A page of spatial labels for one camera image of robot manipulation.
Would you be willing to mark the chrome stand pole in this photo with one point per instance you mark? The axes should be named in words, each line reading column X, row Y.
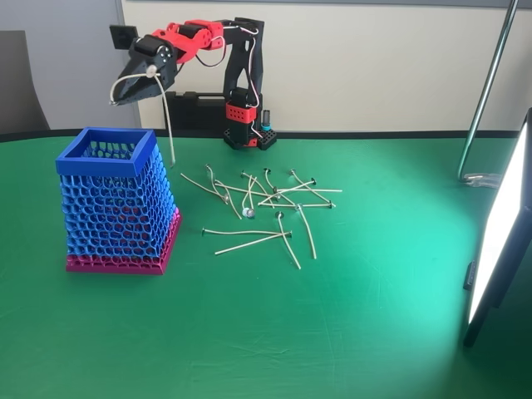
column 488, row 83

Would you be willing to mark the green table cloth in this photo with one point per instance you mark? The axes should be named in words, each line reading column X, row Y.
column 291, row 332

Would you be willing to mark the black teal clamp knob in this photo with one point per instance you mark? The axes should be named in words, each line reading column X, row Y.
column 266, row 118

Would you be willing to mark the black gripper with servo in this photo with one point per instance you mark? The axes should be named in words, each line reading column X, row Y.
column 146, row 69

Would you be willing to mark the dark grey chair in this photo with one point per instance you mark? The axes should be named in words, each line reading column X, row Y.
column 16, row 83

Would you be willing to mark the black plastic tool case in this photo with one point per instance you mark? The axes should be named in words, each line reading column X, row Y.
column 199, row 114

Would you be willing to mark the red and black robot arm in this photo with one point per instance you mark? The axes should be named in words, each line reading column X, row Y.
column 199, row 33

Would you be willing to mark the black framed light panel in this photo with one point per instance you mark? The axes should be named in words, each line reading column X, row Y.
column 498, row 232

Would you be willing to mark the blue and magenta mesh basket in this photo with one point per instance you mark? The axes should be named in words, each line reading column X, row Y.
column 99, row 167

